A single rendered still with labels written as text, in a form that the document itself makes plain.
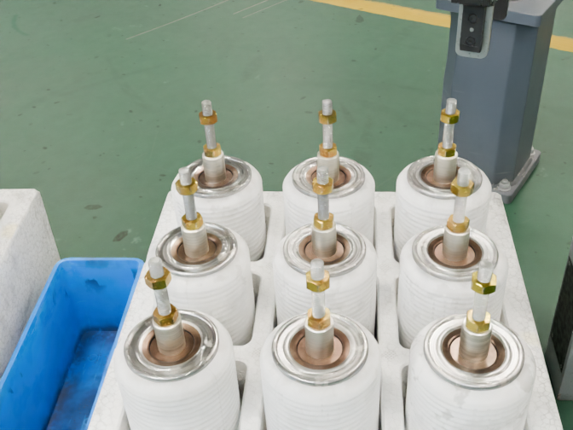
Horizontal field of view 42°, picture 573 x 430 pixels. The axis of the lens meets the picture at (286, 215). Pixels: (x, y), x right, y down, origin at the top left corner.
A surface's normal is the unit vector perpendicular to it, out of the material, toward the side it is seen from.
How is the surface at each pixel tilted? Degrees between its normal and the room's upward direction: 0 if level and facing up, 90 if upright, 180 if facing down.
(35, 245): 90
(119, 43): 0
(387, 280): 0
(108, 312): 88
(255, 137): 0
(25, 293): 90
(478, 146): 90
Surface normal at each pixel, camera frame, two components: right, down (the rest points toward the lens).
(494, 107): -0.55, 0.53
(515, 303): -0.05, -0.79
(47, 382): 0.99, -0.03
